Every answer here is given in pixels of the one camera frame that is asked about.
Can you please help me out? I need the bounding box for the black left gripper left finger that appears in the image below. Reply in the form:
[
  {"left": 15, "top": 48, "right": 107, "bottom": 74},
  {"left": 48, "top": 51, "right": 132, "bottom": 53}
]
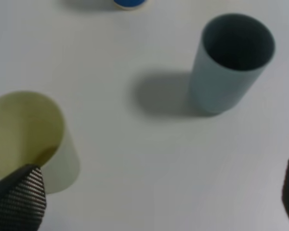
[{"left": 0, "top": 164, "right": 47, "bottom": 231}]

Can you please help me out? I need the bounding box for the teal green plastic cup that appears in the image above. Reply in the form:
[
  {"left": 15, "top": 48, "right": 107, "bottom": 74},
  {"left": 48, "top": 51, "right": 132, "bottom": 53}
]
[{"left": 189, "top": 13, "right": 276, "bottom": 115}]

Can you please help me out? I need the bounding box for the pale yellow-green plastic cup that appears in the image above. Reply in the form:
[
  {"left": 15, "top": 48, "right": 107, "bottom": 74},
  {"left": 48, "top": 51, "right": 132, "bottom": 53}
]
[{"left": 0, "top": 91, "right": 80, "bottom": 194}]

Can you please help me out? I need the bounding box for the blue sleeved paper cup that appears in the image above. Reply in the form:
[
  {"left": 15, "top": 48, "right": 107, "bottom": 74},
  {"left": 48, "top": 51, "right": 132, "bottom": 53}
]
[{"left": 113, "top": 0, "right": 147, "bottom": 11}]

